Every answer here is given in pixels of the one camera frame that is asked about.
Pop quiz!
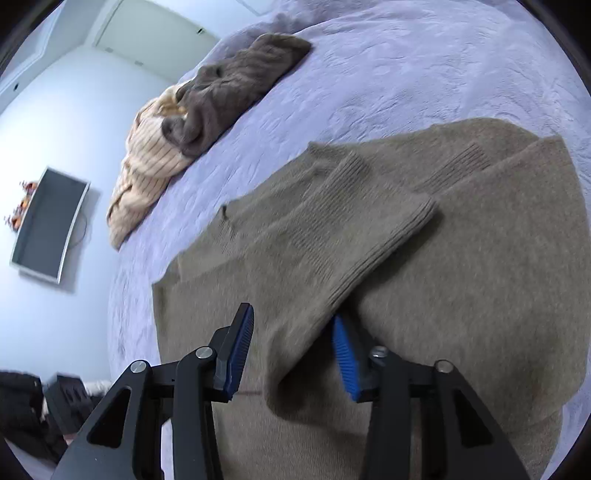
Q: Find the thin black cable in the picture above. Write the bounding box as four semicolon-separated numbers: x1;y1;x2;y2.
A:
69;213;89;245

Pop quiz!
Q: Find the dark brown knit sweater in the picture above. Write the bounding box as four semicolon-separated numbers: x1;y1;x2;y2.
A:
159;33;314;158

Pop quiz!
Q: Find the black cloth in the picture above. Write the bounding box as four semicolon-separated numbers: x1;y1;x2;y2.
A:
0;371;65;462

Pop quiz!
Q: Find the orange flower decoration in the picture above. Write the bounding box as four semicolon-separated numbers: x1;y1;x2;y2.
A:
2;181;40;232

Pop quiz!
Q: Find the cream striped sweater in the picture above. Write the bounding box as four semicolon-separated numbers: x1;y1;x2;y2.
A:
106;85;195;251

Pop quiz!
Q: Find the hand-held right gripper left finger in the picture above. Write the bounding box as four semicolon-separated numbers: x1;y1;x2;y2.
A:
50;302;256;480

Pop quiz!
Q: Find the tan knit sweater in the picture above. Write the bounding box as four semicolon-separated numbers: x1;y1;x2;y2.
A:
151;117;583;480

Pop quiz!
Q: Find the white door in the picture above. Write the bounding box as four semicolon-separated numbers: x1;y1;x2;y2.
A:
92;0;206;63

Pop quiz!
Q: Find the wall-mounted flat screen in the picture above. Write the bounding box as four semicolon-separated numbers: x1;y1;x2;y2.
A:
10;167;91;284

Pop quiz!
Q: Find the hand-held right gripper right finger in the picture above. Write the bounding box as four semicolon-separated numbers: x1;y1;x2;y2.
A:
332;315;532;480

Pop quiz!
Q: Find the lavender plush blanket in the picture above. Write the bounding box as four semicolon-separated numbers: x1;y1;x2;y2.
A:
107;0;591;480

